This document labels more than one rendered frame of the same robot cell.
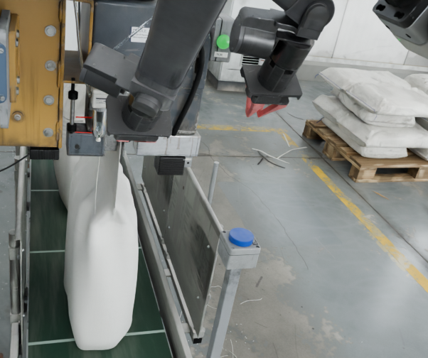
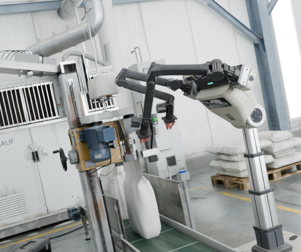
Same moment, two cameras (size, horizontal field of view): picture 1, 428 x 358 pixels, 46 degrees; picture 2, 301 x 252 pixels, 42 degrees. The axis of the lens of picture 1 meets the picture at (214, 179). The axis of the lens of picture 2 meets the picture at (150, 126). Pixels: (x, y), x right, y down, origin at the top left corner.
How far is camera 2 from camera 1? 1.97 m
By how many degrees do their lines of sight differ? 25
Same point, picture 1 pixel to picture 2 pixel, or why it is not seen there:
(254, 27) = (160, 106)
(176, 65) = (149, 110)
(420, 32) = (193, 94)
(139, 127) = (145, 133)
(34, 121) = (115, 155)
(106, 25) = (126, 124)
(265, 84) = (168, 118)
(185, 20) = (149, 99)
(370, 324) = not seen: hidden behind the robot
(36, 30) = not seen: hidden behind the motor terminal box
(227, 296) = (186, 193)
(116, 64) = (137, 119)
